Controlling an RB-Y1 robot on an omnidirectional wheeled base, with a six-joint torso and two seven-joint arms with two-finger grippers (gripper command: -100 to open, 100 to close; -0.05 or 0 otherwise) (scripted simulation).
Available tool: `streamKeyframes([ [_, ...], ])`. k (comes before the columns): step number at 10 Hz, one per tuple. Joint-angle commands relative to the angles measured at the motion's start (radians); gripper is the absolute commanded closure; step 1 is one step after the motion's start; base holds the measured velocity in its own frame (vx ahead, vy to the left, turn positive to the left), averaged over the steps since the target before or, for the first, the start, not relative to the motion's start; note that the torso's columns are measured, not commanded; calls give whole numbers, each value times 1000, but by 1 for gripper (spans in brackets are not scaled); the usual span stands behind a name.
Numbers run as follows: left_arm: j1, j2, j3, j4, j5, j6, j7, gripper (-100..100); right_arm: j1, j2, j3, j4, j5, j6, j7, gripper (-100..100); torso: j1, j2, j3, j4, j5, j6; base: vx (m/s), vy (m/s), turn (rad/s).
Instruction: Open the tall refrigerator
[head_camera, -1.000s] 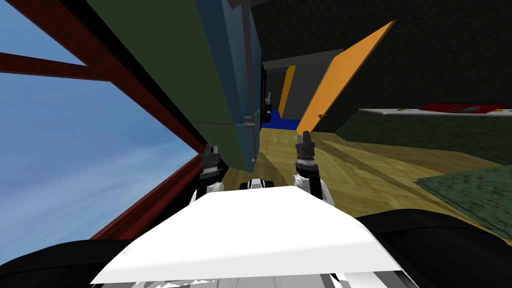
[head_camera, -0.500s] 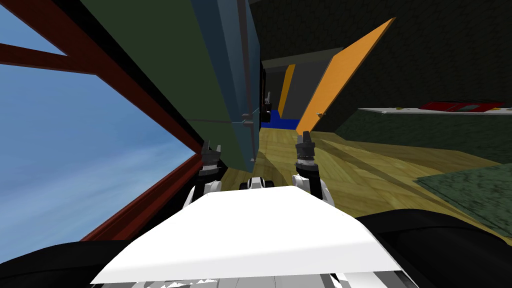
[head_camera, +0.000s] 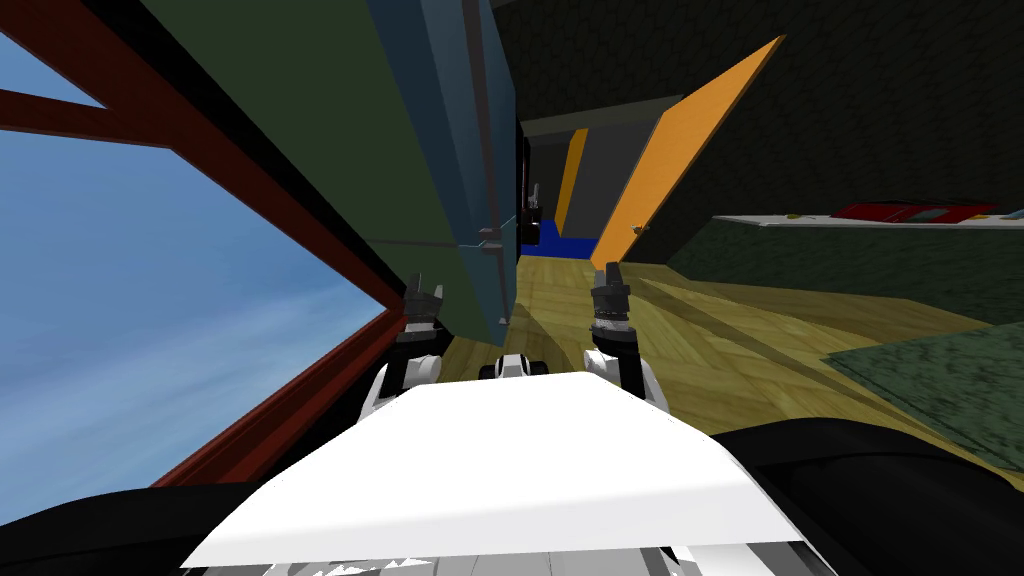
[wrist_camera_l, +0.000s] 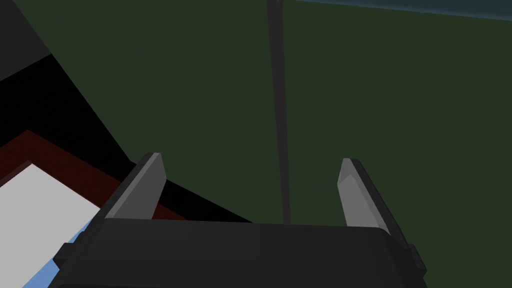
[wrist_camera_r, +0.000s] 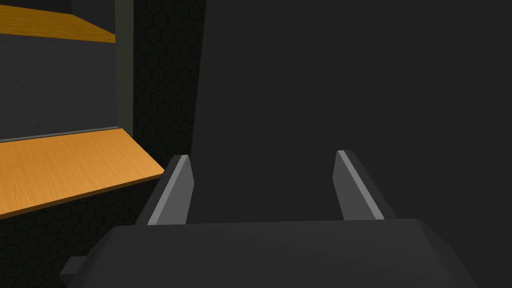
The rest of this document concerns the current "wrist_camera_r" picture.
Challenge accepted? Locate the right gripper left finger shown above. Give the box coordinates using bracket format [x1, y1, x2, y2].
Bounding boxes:
[135, 154, 195, 226]

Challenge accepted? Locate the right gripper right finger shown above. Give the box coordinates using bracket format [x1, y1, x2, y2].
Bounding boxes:
[332, 149, 399, 222]

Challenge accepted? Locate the orange wooden shelf unit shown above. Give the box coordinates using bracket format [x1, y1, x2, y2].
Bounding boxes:
[0, 0, 166, 221]

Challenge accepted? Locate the dark grey flat panel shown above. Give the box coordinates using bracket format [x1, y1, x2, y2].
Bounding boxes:
[186, 0, 512, 288]

